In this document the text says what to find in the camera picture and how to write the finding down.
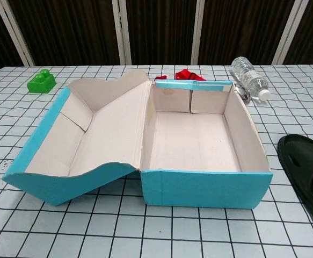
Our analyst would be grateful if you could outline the black rubber slipper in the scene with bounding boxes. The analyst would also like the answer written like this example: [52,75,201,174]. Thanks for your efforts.
[276,133,313,234]

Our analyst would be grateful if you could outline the light blue cardboard shoe box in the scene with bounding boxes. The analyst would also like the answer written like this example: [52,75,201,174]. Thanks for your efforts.
[2,68,274,209]

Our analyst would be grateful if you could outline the clear plastic water bottle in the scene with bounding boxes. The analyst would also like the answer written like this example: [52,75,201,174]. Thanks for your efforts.
[231,56,272,102]

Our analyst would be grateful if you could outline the green toy building block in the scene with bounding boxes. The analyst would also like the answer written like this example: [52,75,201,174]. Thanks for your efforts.
[26,68,57,95]

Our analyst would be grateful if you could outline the white black checkered tablecloth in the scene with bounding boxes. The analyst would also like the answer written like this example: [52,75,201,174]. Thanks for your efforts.
[0,63,313,258]

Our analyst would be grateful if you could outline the red fabric strap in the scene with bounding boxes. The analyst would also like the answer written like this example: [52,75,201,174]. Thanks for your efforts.
[154,68,207,81]

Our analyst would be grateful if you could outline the black folding screen white frame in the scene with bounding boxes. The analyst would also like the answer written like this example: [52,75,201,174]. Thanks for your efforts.
[0,0,313,78]

